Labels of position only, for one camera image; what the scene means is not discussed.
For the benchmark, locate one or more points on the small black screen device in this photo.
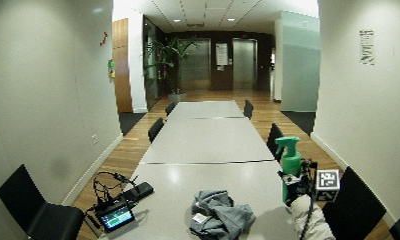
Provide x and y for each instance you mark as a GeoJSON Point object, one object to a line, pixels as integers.
{"type": "Point", "coordinates": [115, 217]}

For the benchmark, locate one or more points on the green spray bottle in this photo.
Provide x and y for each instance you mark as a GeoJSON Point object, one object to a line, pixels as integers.
{"type": "Point", "coordinates": [291, 160]}

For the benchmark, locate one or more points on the white paper notice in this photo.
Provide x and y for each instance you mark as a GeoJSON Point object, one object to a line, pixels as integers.
{"type": "Point", "coordinates": [222, 54]}

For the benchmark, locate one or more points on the wooden door panel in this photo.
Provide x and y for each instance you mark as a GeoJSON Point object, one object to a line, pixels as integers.
{"type": "Point", "coordinates": [122, 66]}

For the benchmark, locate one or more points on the grey wall lettering sign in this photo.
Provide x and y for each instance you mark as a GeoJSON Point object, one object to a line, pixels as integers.
{"type": "Point", "coordinates": [367, 46]}

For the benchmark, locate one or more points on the green and yellow wall alarm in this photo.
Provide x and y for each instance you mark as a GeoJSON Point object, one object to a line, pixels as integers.
{"type": "Point", "coordinates": [111, 68]}

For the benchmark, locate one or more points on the metal elevator door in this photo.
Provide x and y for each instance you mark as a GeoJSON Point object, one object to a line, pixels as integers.
{"type": "Point", "coordinates": [195, 63]}
{"type": "Point", "coordinates": [244, 63]}

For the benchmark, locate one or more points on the black rectangular box device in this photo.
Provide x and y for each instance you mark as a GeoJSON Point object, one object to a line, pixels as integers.
{"type": "Point", "coordinates": [138, 191]}

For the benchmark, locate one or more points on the white marker cube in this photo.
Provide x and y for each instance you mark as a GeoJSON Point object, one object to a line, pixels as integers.
{"type": "Point", "coordinates": [327, 184]}

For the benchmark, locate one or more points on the tall green potted plant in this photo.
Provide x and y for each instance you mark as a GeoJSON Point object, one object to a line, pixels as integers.
{"type": "Point", "coordinates": [168, 60]}

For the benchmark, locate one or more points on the grey crumpled cloth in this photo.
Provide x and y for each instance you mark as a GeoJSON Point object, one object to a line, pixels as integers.
{"type": "Point", "coordinates": [219, 215]}

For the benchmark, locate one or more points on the frosted glass partition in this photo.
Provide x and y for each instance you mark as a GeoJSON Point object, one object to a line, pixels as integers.
{"type": "Point", "coordinates": [302, 63]}

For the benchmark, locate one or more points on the red wall ornament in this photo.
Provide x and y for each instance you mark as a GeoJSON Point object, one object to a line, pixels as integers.
{"type": "Point", "coordinates": [105, 38]}

